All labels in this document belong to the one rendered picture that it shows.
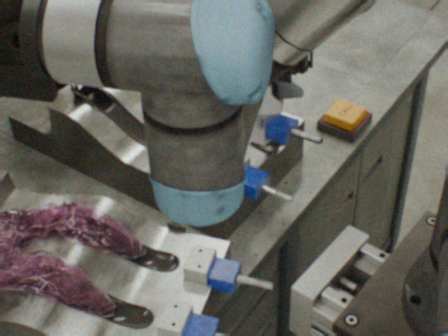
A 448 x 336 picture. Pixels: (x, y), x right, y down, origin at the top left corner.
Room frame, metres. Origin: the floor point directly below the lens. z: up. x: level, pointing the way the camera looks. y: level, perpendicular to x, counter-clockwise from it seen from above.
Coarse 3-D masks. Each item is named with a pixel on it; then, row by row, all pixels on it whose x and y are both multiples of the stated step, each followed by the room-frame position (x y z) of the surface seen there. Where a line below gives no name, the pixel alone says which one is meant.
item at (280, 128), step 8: (264, 120) 0.97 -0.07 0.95; (272, 120) 0.98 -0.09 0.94; (280, 120) 0.98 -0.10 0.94; (288, 120) 0.98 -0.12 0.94; (296, 120) 0.98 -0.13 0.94; (256, 128) 0.97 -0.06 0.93; (264, 128) 0.97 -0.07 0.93; (272, 128) 0.96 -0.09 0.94; (280, 128) 0.95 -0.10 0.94; (288, 128) 0.95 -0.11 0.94; (296, 128) 0.97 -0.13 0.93; (256, 136) 0.97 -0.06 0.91; (264, 136) 0.96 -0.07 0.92; (272, 136) 0.96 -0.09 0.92; (280, 136) 0.95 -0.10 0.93; (288, 136) 0.95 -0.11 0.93; (296, 136) 0.95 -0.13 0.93; (304, 136) 0.94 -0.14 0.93; (312, 136) 0.93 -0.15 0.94; (264, 144) 0.96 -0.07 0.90; (320, 144) 0.92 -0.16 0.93
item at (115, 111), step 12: (72, 84) 1.10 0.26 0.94; (84, 96) 1.07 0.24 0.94; (96, 96) 1.10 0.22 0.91; (108, 96) 1.08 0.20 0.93; (108, 108) 1.06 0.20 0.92; (120, 108) 1.06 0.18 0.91; (120, 120) 1.04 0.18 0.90; (132, 120) 1.05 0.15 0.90; (132, 132) 1.02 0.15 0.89; (144, 132) 1.03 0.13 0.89; (144, 144) 1.00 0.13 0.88
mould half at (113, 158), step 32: (64, 96) 1.08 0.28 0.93; (128, 96) 1.09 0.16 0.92; (32, 128) 1.09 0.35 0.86; (64, 128) 1.03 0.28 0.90; (96, 128) 1.01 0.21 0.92; (64, 160) 1.05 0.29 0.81; (96, 160) 0.99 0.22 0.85; (128, 160) 0.96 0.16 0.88; (256, 160) 0.93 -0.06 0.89; (288, 160) 1.00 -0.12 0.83; (128, 192) 0.95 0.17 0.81; (224, 224) 0.83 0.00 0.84
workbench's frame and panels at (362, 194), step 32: (416, 96) 1.47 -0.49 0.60; (384, 128) 1.34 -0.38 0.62; (416, 128) 1.50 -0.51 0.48; (352, 160) 1.06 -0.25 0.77; (384, 160) 1.37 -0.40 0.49; (320, 192) 0.96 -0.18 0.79; (352, 192) 1.23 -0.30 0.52; (384, 192) 1.40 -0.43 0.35; (320, 224) 1.10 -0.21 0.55; (352, 224) 1.25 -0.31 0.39; (384, 224) 1.43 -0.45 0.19; (288, 256) 0.97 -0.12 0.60; (256, 288) 0.90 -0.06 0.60; (288, 288) 0.97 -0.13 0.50; (224, 320) 0.81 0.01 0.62; (256, 320) 0.90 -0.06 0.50; (288, 320) 0.98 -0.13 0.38
